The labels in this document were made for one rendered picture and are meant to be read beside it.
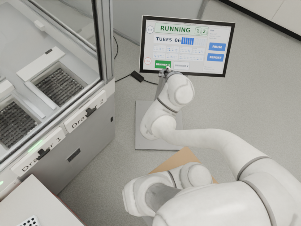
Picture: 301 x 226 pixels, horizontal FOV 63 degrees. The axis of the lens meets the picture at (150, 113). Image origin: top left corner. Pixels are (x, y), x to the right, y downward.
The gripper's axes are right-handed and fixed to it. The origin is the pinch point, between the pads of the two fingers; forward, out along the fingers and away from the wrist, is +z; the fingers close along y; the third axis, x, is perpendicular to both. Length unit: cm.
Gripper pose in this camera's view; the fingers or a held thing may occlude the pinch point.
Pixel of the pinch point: (168, 70)
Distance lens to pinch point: 128.4
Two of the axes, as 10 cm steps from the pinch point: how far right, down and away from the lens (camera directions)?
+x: -2.0, 9.1, 3.7
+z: -0.7, -3.9, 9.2
